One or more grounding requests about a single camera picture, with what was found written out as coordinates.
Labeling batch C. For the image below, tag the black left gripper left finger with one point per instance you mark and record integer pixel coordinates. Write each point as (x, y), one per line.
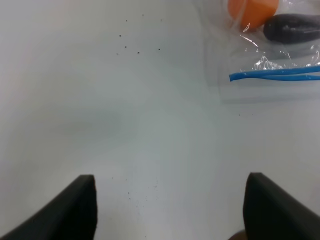
(71, 215)

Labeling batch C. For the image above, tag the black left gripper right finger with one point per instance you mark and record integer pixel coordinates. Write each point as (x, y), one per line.
(270, 213)

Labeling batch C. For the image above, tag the clear zip bag blue seal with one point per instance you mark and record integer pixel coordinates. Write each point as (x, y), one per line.
(247, 67)

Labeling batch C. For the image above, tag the dark purple eggplant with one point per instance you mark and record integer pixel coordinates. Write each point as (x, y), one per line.
(292, 28)

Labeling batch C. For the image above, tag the orange fruit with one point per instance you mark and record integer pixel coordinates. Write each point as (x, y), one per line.
(252, 13)

